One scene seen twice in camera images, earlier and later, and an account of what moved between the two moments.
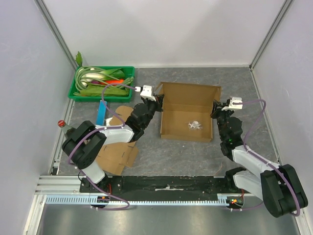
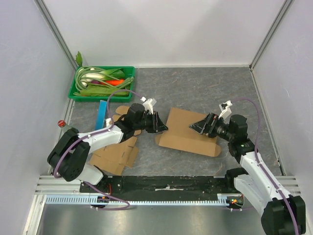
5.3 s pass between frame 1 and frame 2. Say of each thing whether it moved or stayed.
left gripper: moved
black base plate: stayed
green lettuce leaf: stayed
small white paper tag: stayed
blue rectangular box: stayed
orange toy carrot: stayed
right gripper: moved
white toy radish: stayed
